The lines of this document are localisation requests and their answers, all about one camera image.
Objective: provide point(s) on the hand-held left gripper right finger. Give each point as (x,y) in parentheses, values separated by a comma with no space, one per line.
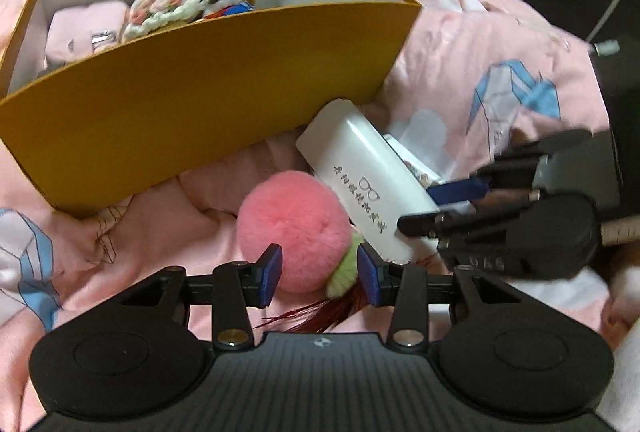
(370,274)

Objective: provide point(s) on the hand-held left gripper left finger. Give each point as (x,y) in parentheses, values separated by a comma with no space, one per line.
(270,274)

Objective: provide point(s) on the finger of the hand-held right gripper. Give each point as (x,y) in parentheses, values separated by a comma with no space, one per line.
(425,224)
(455,191)

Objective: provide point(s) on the pink peach plush with feathers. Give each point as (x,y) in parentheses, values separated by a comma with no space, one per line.
(290,232)

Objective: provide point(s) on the white glasses case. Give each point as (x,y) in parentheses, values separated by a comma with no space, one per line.
(360,152)

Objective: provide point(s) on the orange cardboard box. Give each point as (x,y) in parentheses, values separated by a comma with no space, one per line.
(200,112)

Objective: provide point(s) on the pink cloth pouch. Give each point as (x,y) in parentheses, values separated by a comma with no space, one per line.
(80,27)

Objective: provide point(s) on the clear plastic packet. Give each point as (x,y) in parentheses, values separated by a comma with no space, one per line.
(425,132)

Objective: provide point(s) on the pink printed blanket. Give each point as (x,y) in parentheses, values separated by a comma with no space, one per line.
(475,37)

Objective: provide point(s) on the white crocheted bunny doll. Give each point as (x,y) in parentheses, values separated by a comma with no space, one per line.
(160,2)

